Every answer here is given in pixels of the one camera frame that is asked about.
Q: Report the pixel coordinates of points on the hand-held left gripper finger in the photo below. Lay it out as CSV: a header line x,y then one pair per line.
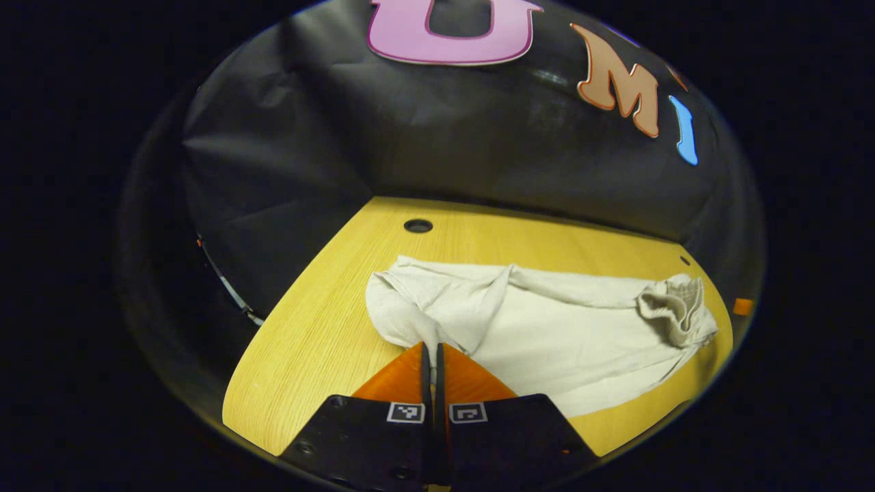
x,y
426,389
441,389

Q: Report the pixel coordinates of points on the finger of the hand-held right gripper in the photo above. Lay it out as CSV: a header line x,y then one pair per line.
x,y
743,307

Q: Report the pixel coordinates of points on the white jeans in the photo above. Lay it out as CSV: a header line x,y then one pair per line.
x,y
560,342

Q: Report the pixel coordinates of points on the black backdrop cloth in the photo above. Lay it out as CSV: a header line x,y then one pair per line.
x,y
307,171

